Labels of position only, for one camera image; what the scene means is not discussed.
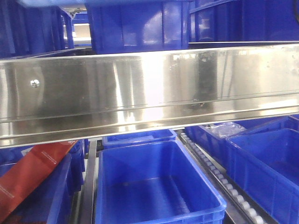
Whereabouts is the blue bin behind centre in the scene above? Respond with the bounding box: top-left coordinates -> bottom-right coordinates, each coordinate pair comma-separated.
102,129 -> 177,149

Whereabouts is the blue bin with plastic bag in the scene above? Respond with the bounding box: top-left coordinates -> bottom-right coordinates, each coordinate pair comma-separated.
185,115 -> 299,169

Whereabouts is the blue bin lower centre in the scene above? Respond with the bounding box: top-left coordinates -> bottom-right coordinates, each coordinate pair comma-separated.
95,140 -> 227,224

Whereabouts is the clear plastic bag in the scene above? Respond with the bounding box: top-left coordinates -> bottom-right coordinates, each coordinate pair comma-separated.
205,122 -> 246,138

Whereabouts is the large blue bin upper shelf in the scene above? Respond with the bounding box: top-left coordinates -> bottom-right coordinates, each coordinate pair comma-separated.
86,0 -> 190,54

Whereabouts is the blue ribbed bin upper right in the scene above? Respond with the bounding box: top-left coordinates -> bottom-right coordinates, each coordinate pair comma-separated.
189,0 -> 299,42

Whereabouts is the metal divider lower left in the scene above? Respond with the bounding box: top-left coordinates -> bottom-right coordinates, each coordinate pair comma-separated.
69,139 -> 98,224

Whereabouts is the blue bin lower right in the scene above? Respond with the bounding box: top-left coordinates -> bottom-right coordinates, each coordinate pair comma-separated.
226,129 -> 299,224

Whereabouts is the roller track lower right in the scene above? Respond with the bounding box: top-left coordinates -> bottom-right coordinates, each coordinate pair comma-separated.
177,130 -> 277,224

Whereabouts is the blue bin lower left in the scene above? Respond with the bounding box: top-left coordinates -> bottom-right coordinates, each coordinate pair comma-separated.
0,140 -> 85,224

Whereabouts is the dark blue bin upper left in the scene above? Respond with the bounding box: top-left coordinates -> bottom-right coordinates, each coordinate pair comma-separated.
0,0 -> 74,58

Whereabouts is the red cardboard package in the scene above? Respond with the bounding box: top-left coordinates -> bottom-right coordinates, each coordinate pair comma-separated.
0,140 -> 77,222

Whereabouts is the stainless steel shelf rail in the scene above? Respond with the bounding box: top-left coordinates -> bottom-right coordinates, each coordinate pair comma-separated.
0,42 -> 299,148

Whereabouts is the rail screw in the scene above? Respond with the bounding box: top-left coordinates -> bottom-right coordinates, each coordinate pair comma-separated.
30,79 -> 40,88

